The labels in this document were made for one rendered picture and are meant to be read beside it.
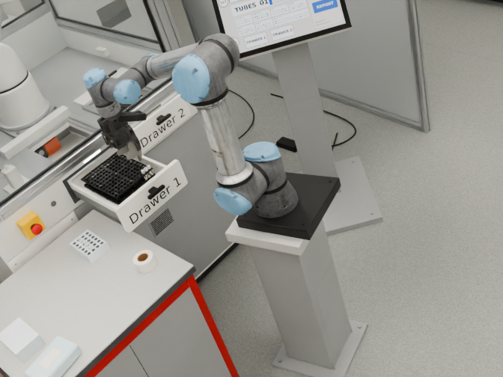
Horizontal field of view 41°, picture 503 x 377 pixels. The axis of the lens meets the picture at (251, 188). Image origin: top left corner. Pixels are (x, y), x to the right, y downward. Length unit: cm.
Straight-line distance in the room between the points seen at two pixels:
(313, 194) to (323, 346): 65
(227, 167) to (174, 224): 100
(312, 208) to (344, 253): 98
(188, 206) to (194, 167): 18
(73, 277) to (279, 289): 72
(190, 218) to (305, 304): 79
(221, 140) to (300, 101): 117
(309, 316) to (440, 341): 57
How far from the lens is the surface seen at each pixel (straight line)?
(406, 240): 318
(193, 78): 182
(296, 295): 245
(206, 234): 312
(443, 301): 293
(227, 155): 198
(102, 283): 233
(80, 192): 255
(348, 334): 284
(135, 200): 233
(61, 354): 213
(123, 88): 214
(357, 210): 331
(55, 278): 245
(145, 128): 269
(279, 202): 220
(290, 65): 298
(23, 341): 223
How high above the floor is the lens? 227
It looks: 38 degrees down
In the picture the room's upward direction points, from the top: 19 degrees counter-clockwise
